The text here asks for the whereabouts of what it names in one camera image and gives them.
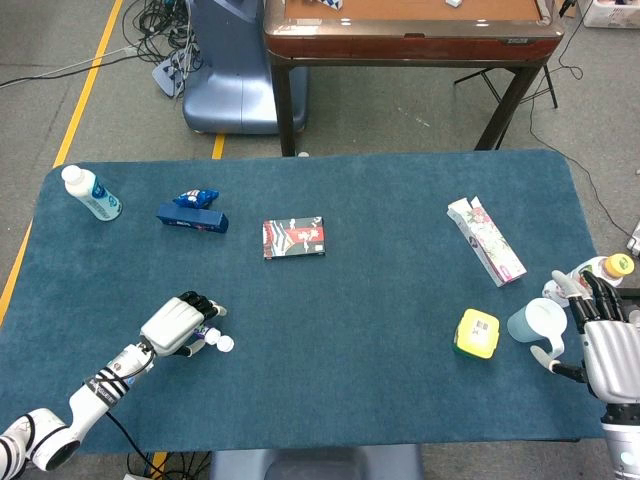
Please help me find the white floral long box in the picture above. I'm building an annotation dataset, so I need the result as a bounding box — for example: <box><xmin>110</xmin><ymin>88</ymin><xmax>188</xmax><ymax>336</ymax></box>
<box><xmin>446</xmin><ymin>196</ymin><xmax>528</xmax><ymax>289</ymax></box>

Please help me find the yellow lid green container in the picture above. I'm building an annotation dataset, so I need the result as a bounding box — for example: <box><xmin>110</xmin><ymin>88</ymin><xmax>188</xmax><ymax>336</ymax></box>
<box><xmin>452</xmin><ymin>307</ymin><xmax>502</xmax><ymax>362</ymax></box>

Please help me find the blue table cloth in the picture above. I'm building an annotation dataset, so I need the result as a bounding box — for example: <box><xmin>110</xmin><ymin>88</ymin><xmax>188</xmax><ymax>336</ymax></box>
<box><xmin>0</xmin><ymin>148</ymin><xmax>600</xmax><ymax>457</ymax></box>

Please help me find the white storage box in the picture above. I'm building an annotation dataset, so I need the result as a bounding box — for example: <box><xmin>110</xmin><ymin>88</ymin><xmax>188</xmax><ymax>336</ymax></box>
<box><xmin>581</xmin><ymin>0</ymin><xmax>640</xmax><ymax>30</ymax></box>

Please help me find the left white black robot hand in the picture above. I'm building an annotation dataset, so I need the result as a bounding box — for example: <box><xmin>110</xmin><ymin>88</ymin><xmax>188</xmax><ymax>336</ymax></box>
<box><xmin>139</xmin><ymin>290</ymin><xmax>229</xmax><ymax>359</ymax></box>

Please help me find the black cable bundle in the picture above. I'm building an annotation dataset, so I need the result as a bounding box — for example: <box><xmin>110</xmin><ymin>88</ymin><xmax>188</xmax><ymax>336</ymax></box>
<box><xmin>121</xmin><ymin>0</ymin><xmax>203</xmax><ymax>69</ymax></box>

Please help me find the white floor cable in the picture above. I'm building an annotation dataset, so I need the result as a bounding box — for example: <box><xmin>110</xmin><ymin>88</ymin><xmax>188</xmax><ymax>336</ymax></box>
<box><xmin>0</xmin><ymin>43</ymin><xmax>142</xmax><ymax>90</ymax></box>

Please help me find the yellow capped bottle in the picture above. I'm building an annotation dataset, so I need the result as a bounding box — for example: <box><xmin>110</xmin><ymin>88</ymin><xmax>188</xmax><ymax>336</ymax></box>
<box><xmin>543</xmin><ymin>252</ymin><xmax>637</xmax><ymax>309</ymax></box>

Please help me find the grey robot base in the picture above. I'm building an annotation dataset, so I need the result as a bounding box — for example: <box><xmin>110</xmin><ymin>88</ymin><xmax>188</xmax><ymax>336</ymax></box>
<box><xmin>209</xmin><ymin>443</ymin><xmax>427</xmax><ymax>480</ymax></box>

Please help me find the blue grey machine base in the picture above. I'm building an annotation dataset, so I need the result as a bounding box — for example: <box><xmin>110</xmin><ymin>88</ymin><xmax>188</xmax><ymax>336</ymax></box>
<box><xmin>181</xmin><ymin>0</ymin><xmax>309</xmax><ymax>137</ymax></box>

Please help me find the black folding stand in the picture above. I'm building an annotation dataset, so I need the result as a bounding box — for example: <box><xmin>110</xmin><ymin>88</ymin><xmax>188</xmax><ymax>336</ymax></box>
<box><xmin>453</xmin><ymin>63</ymin><xmax>560</xmax><ymax>110</ymax></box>

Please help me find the black cable under table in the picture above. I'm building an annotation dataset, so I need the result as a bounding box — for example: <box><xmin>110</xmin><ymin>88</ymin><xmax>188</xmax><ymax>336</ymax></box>
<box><xmin>103</xmin><ymin>409</ymin><xmax>212</xmax><ymax>480</ymax></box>

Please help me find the translucent plastic pitcher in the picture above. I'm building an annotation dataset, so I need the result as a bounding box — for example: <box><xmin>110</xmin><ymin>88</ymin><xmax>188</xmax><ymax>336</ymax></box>
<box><xmin>506</xmin><ymin>297</ymin><xmax>569</xmax><ymax>359</ymax></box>

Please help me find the dark blue carton box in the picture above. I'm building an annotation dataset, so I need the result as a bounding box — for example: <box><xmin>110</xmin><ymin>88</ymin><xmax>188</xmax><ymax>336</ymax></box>
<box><xmin>155</xmin><ymin>202</ymin><xmax>231</xmax><ymax>235</ymax></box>

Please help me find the white bottle blue label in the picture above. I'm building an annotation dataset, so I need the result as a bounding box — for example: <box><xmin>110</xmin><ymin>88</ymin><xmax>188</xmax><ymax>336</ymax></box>
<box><xmin>60</xmin><ymin>164</ymin><xmax>124</xmax><ymax>223</ymax></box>

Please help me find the blue snack bag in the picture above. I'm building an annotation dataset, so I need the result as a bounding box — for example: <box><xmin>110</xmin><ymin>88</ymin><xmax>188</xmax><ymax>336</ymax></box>
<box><xmin>172</xmin><ymin>186</ymin><xmax>222</xmax><ymax>210</ymax></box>

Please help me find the brown mahjong table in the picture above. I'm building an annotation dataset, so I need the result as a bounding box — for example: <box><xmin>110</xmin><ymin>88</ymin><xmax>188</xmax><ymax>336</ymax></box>
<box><xmin>262</xmin><ymin>0</ymin><xmax>567</xmax><ymax>158</ymax></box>

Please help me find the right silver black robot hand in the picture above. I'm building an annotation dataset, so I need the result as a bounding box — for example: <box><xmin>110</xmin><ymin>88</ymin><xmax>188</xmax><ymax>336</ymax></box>
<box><xmin>531</xmin><ymin>269</ymin><xmax>640</xmax><ymax>403</ymax></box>

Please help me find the grey power strip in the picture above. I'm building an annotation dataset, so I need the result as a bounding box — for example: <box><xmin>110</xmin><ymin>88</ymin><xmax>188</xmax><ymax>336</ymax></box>
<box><xmin>151</xmin><ymin>53</ymin><xmax>190</xmax><ymax>97</ymax></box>

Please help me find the thin black floor cable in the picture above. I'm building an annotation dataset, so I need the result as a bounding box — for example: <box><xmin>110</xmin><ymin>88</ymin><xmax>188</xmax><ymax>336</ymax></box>
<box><xmin>528</xmin><ymin>19</ymin><xmax>637</xmax><ymax>240</ymax></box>

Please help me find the red black card box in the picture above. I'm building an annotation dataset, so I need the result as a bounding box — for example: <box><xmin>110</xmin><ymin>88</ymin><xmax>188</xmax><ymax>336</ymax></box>
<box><xmin>262</xmin><ymin>216</ymin><xmax>327</xmax><ymax>261</ymax></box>

